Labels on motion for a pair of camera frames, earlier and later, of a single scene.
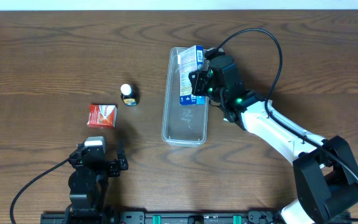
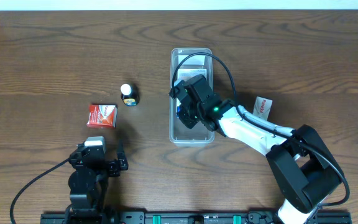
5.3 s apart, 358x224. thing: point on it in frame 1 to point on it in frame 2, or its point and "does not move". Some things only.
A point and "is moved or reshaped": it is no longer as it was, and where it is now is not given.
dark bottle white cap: (130, 94) does not move
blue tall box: (191, 60) is moved or reshaped
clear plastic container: (183, 125) is moved or reshaped
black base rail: (163, 217) does not move
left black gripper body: (105, 165) does not move
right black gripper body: (200, 83) to (184, 112)
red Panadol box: (102, 116) does not move
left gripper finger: (120, 153) does not move
